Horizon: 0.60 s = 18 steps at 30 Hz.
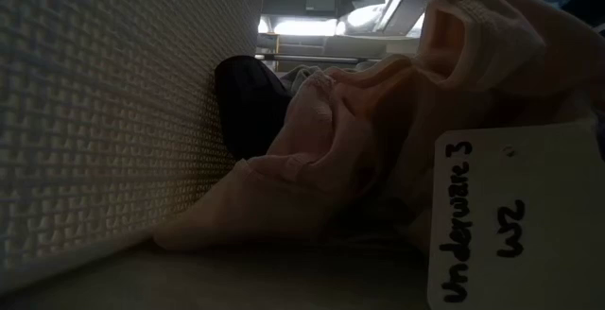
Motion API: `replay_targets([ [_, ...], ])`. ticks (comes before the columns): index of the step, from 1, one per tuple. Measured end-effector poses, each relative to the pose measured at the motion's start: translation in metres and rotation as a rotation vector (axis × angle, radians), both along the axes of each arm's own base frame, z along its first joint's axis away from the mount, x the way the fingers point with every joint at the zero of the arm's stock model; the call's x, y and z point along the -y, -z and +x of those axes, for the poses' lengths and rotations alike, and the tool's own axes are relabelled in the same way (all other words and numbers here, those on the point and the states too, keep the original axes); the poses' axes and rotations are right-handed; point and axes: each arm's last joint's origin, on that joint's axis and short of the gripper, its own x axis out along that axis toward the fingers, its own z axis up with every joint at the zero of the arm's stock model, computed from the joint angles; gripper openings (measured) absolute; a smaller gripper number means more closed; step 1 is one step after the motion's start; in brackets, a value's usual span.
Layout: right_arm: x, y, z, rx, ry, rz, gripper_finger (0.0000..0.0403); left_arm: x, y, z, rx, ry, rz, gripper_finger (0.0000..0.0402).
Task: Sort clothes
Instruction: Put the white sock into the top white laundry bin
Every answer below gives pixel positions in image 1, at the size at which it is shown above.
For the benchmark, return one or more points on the pale pink underwear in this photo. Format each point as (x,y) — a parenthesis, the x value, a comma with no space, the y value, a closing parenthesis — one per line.
(321,135)

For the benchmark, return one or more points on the black garment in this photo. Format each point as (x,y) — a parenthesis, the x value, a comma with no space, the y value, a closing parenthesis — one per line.
(250,107)

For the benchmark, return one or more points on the grey garment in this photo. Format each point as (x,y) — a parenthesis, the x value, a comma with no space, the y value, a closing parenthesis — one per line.
(300,76)

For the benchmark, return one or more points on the white handwritten paper tag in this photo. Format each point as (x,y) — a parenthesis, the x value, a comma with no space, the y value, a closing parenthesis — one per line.
(543,215)

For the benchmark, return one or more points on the bright ceiling light panel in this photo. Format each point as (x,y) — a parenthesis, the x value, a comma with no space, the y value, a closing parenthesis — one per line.
(307,26)

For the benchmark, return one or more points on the white woven plastic bin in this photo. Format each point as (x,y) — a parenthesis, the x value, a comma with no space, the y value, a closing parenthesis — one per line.
(94,111)

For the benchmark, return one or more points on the silver ceiling duct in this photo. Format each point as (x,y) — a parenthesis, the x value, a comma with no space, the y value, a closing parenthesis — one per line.
(402,7)

